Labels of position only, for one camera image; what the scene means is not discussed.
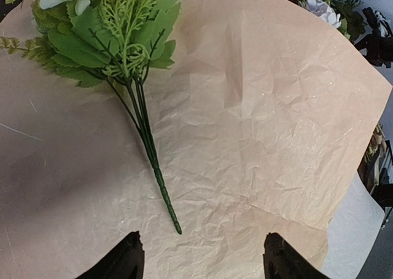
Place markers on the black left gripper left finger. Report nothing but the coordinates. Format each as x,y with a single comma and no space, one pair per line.
124,261

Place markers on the beige ribbon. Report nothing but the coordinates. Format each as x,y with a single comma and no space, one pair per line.
377,141

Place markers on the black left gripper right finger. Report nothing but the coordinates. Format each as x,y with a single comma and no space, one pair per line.
282,261

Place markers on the peach wrapping paper sheet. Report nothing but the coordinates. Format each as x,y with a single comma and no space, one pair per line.
259,125

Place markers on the white hydrangea green leaf bunch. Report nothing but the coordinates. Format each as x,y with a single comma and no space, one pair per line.
116,42

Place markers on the pile of fake flowers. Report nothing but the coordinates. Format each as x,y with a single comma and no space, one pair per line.
341,14

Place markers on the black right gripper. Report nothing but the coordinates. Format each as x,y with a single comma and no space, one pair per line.
378,44

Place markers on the stack of pastel paper sheets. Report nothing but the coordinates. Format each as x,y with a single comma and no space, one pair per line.
352,232

